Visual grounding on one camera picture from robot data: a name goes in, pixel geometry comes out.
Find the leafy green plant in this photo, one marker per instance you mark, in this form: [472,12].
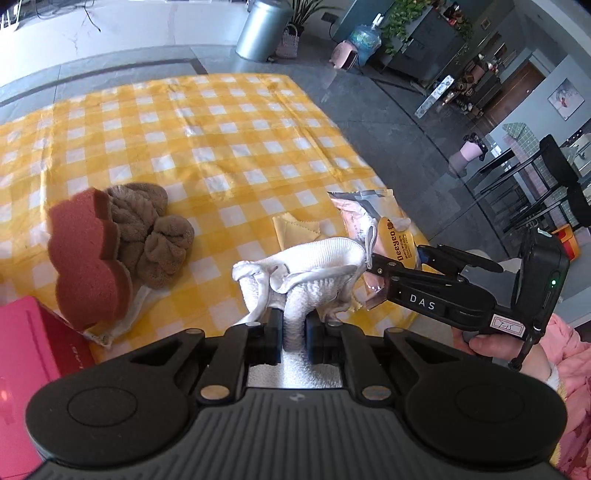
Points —
[404,21]

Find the black dining chair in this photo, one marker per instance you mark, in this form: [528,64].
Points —
[554,161]

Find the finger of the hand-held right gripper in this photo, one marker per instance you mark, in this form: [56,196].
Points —
[392,267]
[461,258]

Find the silver trash can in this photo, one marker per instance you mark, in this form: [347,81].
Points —
[261,30]

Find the brown towel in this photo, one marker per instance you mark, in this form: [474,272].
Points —
[161,244]

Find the pink flower pot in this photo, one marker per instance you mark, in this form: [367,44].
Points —
[464,157]

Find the yellow cloth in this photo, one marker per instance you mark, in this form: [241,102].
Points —
[295,230]

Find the small pink stool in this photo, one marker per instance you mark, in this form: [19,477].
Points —
[344,55]

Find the white marble television console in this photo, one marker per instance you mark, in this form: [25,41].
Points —
[138,27]

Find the dark cabinet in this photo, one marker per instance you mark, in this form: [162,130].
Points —
[434,50]

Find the framed wall art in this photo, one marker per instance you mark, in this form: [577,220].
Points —
[564,99]

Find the snack packet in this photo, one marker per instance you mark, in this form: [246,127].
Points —
[397,240]

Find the woven basket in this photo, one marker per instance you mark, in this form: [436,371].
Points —
[287,44]

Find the white towel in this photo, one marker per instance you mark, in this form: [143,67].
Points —
[318,263]

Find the yellow checkered tablecloth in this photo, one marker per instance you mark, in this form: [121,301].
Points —
[231,129]

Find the potted grass plant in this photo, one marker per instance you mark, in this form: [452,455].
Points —
[309,9]

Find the person's right hand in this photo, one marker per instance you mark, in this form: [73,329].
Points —
[489,346]

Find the wooden door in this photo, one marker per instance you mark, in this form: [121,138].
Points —
[512,92]

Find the red-brown sponge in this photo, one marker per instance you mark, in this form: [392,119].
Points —
[87,277]

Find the red box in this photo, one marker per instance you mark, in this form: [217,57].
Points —
[27,369]

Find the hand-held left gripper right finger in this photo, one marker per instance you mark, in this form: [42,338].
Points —
[314,341]

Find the blue water bottle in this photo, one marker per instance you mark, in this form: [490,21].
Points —
[365,41]

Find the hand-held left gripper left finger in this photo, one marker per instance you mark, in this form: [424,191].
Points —
[275,337]

